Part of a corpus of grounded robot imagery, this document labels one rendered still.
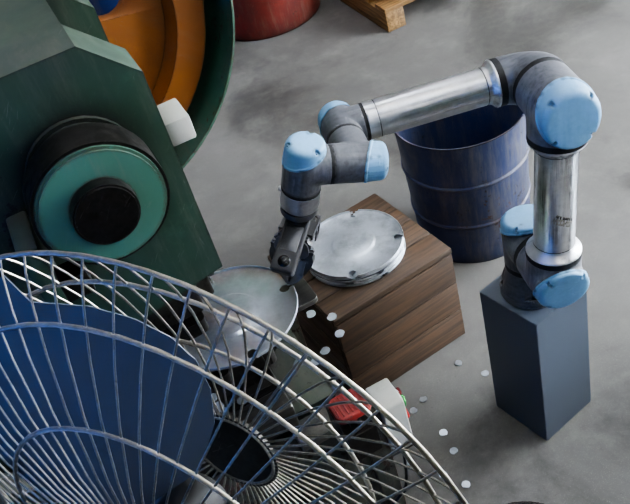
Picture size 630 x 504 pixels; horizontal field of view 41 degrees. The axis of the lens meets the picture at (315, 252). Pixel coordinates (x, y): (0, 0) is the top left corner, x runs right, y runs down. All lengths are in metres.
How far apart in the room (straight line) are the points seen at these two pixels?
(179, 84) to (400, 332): 1.02
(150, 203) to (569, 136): 0.80
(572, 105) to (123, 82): 0.80
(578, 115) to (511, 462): 1.06
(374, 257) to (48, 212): 1.37
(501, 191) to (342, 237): 0.55
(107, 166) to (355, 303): 1.28
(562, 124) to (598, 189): 1.52
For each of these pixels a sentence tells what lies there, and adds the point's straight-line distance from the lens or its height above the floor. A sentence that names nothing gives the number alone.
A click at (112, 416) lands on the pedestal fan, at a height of 1.41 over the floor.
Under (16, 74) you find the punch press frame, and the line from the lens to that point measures 1.19.
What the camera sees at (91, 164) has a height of 1.40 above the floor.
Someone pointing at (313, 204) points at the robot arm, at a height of 1.00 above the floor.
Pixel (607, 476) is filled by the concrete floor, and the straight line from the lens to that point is 2.32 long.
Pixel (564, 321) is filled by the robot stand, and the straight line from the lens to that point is 2.13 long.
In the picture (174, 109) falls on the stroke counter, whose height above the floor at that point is 1.34.
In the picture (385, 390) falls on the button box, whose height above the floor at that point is 0.63.
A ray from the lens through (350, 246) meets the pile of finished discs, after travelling 2.42.
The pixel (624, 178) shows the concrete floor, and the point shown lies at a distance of 3.16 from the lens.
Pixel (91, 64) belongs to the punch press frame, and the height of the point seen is 1.47.
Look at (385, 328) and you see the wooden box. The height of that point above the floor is 0.22.
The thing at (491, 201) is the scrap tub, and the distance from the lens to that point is 2.70.
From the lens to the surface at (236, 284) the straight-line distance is 1.81.
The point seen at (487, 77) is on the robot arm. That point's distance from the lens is 1.70.
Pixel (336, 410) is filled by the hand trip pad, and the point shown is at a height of 0.76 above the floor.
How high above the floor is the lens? 1.94
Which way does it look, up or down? 39 degrees down
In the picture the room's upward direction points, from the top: 17 degrees counter-clockwise
